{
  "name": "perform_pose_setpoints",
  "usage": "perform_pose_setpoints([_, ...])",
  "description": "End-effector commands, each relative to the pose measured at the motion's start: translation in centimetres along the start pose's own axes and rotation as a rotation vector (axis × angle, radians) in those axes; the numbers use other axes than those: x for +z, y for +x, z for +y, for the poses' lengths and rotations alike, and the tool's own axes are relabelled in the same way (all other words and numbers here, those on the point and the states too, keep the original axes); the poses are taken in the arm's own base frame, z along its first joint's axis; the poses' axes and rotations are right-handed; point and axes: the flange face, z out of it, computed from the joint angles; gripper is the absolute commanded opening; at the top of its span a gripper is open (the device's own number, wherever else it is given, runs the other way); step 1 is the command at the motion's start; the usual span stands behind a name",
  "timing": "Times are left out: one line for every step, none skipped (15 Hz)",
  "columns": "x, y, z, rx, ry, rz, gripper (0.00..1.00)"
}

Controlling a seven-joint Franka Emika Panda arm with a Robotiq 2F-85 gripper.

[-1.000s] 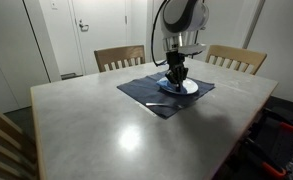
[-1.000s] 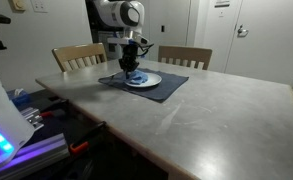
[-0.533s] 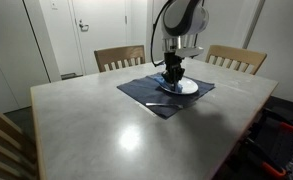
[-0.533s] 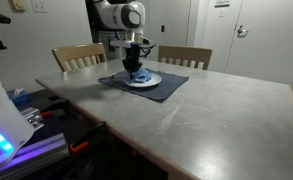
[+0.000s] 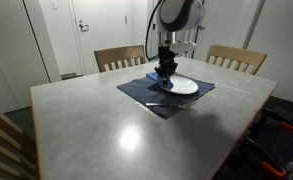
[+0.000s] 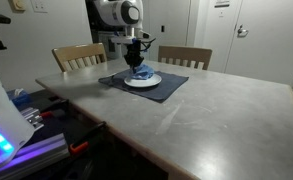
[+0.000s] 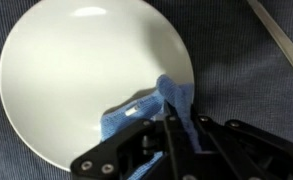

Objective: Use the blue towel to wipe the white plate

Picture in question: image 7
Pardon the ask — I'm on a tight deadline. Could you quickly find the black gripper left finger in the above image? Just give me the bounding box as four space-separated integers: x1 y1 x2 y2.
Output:
69 99 201 180

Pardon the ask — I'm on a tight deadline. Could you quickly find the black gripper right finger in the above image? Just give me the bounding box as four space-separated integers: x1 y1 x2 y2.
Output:
188 105 293 180

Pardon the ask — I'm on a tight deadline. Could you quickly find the blue microfibre towel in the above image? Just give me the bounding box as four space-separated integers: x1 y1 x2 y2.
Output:
100 73 204 180

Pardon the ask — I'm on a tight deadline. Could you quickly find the round white plate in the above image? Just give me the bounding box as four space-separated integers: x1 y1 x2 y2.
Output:
0 0 196 173

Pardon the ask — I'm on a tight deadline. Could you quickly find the dark blue woven placemat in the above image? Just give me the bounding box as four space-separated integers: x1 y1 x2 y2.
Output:
0 0 293 180

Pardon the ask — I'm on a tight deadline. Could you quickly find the silver metal fork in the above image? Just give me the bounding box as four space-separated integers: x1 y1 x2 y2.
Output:
246 0 293 80

